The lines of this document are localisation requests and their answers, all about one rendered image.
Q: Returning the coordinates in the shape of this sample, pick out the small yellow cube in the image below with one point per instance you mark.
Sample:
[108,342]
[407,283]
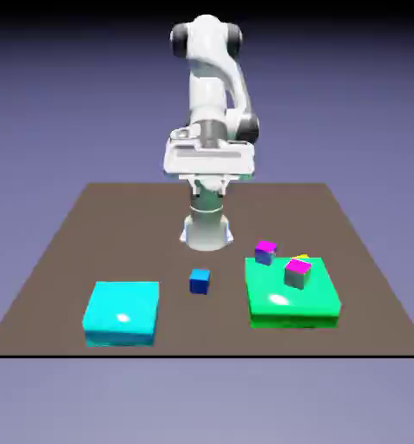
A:
[301,257]

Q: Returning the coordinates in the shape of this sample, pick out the small blue cube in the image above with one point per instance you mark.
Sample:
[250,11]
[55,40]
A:
[199,281]

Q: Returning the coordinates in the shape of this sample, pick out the large green box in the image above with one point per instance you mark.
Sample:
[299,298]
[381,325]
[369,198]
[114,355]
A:
[290,305]

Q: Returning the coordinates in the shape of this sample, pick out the large cyan box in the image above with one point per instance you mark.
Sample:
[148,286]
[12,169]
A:
[121,312]

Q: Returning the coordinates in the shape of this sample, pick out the small magenta cube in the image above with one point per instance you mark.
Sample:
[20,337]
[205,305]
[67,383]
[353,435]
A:
[265,252]
[297,275]

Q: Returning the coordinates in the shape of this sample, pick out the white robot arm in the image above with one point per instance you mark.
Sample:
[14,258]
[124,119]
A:
[206,90]

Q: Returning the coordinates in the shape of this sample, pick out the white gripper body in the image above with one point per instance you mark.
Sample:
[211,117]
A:
[210,161]

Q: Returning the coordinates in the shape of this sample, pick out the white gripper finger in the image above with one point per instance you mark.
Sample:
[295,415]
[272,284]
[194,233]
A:
[195,189]
[222,188]

